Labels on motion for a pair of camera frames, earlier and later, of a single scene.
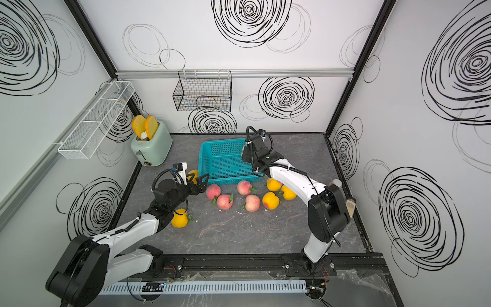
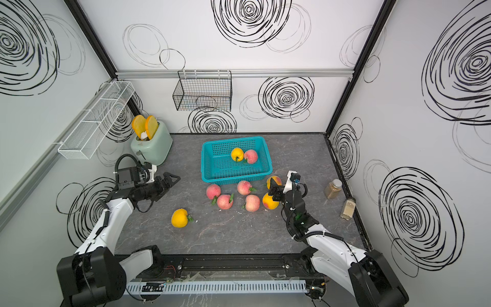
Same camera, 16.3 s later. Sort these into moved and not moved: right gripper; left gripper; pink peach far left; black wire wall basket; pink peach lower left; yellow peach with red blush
Moved: left gripper; right gripper
Not moved: black wire wall basket; pink peach far left; pink peach lower left; yellow peach with red blush
